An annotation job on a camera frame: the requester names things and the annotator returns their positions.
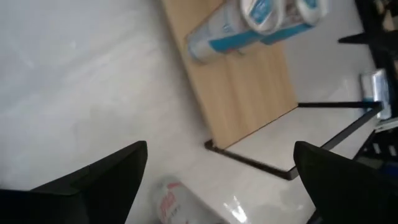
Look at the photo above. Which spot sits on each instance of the white Celsius can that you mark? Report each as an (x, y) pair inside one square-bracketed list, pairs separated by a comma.
[(177, 202)]

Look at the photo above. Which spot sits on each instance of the silver camera mount bar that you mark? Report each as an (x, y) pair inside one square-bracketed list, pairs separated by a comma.
[(387, 124)]

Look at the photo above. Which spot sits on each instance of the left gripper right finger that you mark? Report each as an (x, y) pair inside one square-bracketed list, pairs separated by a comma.
[(351, 193)]

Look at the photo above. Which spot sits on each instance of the black block with white labels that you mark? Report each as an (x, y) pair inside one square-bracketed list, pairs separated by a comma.
[(365, 155)]

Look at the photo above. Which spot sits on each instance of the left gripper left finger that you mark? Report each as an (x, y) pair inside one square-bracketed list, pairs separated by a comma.
[(77, 199)]

